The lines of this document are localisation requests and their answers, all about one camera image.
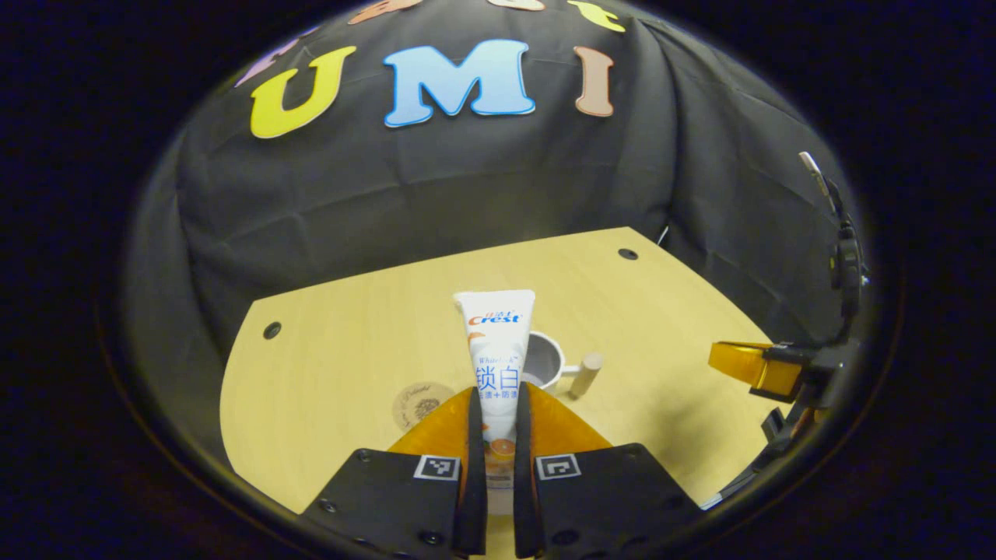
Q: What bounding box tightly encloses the white cup with wooden handle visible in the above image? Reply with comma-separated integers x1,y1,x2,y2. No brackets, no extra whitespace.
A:
523,331,605,401

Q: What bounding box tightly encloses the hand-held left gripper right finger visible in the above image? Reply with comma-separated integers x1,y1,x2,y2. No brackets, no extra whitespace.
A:
514,383,705,559

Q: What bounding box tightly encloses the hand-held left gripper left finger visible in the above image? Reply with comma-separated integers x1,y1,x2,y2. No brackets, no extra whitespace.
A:
300,385,487,557

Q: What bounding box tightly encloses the light wooden desktop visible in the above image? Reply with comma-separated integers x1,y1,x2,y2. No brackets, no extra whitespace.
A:
220,227,787,560

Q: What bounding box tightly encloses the white toothpaste tube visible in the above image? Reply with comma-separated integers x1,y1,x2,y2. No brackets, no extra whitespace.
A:
454,289,537,491

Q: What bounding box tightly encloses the round cork coaster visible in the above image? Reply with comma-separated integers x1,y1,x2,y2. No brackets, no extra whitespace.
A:
391,381,456,433

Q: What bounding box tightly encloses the black backdrop cloth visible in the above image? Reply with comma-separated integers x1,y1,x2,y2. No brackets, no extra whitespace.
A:
124,0,857,467

